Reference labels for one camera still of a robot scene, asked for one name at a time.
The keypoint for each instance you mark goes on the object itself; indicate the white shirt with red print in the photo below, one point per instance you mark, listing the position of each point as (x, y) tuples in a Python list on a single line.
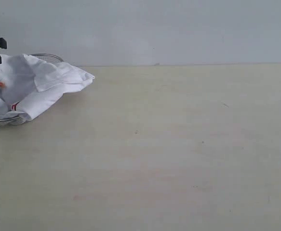
[(29, 85)]

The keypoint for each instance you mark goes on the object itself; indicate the metal wire mesh basket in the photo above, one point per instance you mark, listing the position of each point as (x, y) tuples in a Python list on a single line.
[(17, 120)]

